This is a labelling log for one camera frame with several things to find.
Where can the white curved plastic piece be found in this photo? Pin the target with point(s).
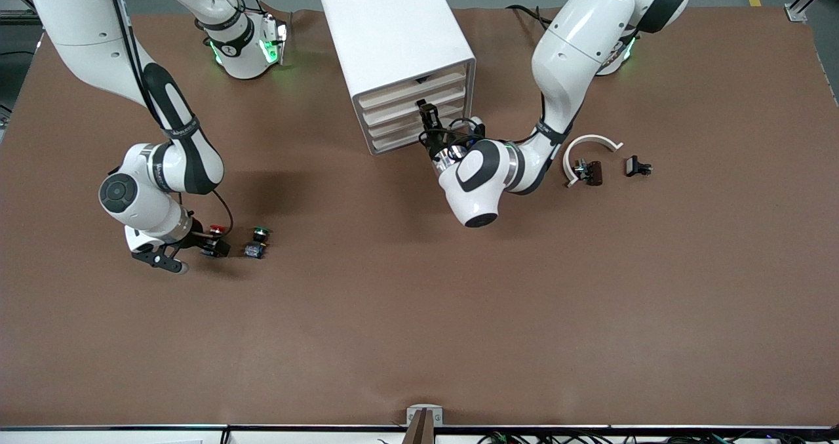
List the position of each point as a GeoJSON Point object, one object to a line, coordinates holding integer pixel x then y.
{"type": "Point", "coordinates": [590, 139]}

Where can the green push button switch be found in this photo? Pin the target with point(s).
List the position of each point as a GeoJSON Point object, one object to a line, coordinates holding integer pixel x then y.
{"type": "Point", "coordinates": [257, 242]}

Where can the brown vertical post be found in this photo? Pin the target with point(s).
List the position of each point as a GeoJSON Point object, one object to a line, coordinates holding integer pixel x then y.
{"type": "Point", "coordinates": [423, 431]}

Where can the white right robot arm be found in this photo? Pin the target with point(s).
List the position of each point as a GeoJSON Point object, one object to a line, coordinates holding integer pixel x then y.
{"type": "Point", "coordinates": [72, 31]}

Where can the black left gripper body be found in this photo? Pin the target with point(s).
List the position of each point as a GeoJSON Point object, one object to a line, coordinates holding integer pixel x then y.
{"type": "Point", "coordinates": [432, 141]}

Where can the brown table mat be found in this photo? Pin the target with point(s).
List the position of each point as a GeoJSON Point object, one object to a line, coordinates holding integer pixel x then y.
{"type": "Point", "coordinates": [419, 300]}

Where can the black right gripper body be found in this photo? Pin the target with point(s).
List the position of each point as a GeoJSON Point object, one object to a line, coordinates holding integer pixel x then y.
{"type": "Point", "coordinates": [198, 241]}

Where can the red push button switch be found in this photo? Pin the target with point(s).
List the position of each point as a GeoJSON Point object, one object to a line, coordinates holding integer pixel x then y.
{"type": "Point", "coordinates": [215, 228]}

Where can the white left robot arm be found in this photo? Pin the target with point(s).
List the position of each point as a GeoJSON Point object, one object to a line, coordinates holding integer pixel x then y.
{"type": "Point", "coordinates": [577, 44]}

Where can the dark brown metal component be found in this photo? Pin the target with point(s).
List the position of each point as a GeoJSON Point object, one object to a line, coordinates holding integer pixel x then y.
{"type": "Point", "coordinates": [593, 172]}

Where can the small black component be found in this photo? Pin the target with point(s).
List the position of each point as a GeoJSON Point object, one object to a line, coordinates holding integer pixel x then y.
{"type": "Point", "coordinates": [634, 166]}

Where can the grey metal bracket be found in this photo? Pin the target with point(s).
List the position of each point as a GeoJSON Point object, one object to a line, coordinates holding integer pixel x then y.
{"type": "Point", "coordinates": [410, 418]}

